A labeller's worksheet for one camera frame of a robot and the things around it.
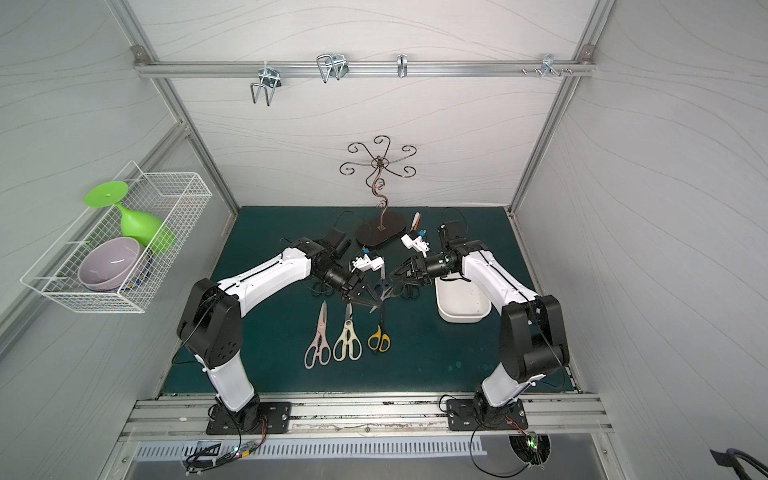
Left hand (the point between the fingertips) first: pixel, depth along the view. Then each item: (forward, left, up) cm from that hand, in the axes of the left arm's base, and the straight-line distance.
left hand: (377, 306), depth 71 cm
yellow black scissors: (-1, 0, -20) cm, 20 cm away
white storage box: (+13, -25, -21) cm, 36 cm away
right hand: (+8, -4, -1) cm, 9 cm away
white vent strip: (-27, +14, -21) cm, 37 cm away
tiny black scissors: (+4, -4, 0) cm, 6 cm away
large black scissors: (+5, +14, +1) cm, 15 cm away
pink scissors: (-4, +17, -20) cm, 26 cm away
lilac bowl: (+1, +56, +15) cm, 58 cm away
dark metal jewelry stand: (+42, -1, -17) cm, 45 cm away
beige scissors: (-1, +9, -20) cm, 22 cm away
